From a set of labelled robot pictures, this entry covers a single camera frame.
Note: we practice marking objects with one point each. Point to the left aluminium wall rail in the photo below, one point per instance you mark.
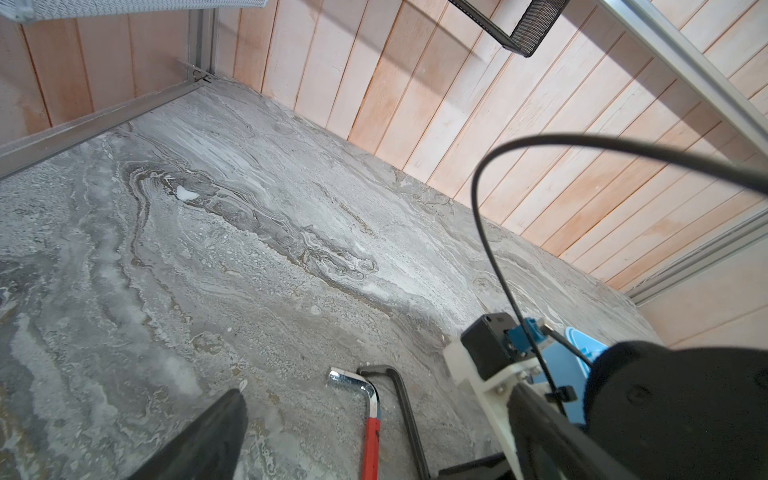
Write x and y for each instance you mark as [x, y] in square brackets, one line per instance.
[28, 151]

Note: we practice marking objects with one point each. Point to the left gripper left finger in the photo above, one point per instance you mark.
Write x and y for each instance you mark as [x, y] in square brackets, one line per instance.
[208, 448]

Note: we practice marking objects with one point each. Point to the blue translucent plastic toolbox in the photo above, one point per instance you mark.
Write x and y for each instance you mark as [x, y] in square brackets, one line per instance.
[568, 369]

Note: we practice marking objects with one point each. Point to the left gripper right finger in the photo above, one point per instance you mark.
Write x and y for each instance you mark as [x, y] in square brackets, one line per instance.
[550, 447]

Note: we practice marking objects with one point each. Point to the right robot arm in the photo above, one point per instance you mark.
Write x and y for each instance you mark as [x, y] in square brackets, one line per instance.
[652, 413]

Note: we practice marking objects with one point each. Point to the black mesh wall basket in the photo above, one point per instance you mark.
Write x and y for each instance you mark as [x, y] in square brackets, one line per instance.
[534, 24]

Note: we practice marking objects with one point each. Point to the white wire mesh shelf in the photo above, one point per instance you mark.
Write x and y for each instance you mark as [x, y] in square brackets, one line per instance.
[28, 11]

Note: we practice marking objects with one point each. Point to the horizontal aluminium wall rail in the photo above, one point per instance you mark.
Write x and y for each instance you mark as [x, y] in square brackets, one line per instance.
[670, 46]

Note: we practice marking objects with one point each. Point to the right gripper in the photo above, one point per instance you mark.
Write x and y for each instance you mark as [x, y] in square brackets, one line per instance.
[493, 467]

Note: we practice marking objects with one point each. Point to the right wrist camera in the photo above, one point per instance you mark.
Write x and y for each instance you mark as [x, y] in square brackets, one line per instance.
[484, 362]

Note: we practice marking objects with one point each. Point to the red handled hex key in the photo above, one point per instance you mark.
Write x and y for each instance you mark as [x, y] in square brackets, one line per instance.
[371, 443]

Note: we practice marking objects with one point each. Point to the black hex key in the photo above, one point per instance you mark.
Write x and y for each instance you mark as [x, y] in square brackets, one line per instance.
[407, 411]

